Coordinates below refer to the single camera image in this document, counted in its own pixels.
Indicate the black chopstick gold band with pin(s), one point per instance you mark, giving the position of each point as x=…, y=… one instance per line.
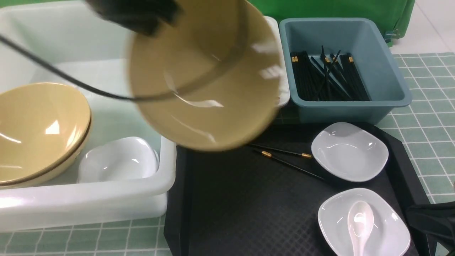
x=281, y=161
x=304, y=155

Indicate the yellow noodle bowl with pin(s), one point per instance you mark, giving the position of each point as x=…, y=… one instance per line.
x=212, y=75

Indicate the white square dish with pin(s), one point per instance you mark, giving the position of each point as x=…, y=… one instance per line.
x=349, y=152
x=389, y=237

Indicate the white soup spoon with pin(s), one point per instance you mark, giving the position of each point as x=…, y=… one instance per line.
x=360, y=225

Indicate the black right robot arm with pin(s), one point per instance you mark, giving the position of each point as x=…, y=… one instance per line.
x=437, y=220

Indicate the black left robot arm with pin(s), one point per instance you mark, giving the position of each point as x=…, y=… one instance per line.
x=140, y=16

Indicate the yellow bowl bottom stacked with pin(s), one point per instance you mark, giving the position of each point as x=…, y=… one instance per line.
x=56, y=171

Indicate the yellow bowl stacked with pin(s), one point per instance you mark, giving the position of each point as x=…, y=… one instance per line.
x=41, y=125
x=56, y=171

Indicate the yellow bowl top stacked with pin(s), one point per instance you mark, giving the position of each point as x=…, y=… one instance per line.
x=41, y=125

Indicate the black serving tray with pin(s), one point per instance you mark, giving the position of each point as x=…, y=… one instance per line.
x=241, y=203

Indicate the white dish in tub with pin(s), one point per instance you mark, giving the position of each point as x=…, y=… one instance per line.
x=122, y=159

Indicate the black chopsticks pile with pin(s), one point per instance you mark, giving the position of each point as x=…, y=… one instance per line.
x=327, y=77

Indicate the blue chopstick bin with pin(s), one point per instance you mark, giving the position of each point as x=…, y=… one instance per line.
x=378, y=70

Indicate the large white plastic tub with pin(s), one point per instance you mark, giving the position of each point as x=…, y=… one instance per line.
x=93, y=51

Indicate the green checkered tablecloth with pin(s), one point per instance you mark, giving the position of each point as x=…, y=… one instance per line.
x=426, y=128

